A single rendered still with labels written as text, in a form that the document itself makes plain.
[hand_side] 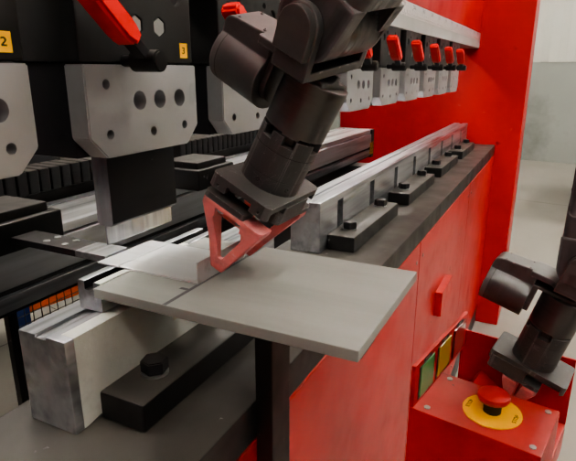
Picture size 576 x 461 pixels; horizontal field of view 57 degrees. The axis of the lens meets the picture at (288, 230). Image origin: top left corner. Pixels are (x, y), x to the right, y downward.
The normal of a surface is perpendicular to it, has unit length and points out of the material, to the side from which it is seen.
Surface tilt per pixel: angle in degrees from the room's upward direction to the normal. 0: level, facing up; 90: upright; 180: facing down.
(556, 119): 90
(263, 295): 0
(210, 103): 90
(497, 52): 90
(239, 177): 28
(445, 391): 0
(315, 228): 90
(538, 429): 0
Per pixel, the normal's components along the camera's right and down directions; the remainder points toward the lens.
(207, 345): 0.00, -0.96
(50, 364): -0.44, 0.26
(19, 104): 0.90, 0.13
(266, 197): 0.41, -0.79
